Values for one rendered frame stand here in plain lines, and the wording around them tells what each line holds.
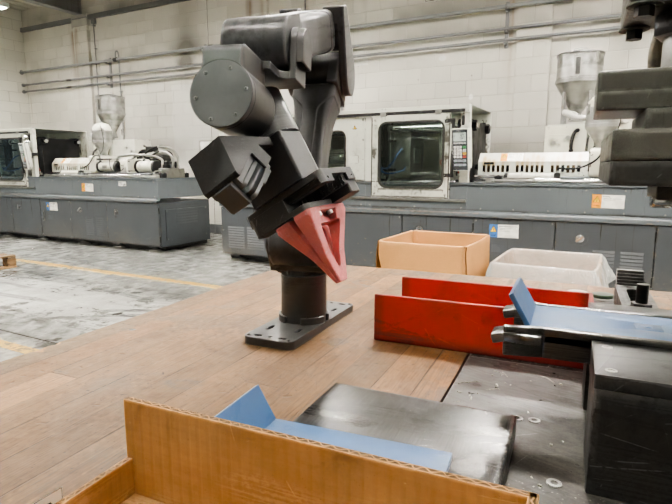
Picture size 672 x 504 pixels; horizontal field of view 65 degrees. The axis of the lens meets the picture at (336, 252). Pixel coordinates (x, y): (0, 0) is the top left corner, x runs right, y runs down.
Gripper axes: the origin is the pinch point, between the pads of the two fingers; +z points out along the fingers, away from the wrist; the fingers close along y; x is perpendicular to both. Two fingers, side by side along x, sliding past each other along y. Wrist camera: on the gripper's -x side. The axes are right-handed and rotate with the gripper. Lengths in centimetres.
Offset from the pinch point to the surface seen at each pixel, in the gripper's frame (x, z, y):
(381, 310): 13.3, 5.9, -5.2
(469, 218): 440, -10, -124
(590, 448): -8.2, 18.4, 17.0
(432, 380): 4.6, 14.0, 1.7
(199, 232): 495, -168, -497
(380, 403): -6.7, 11.7, 2.4
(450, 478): -21.7, 12.2, 14.5
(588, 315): 5.0, 13.1, 18.2
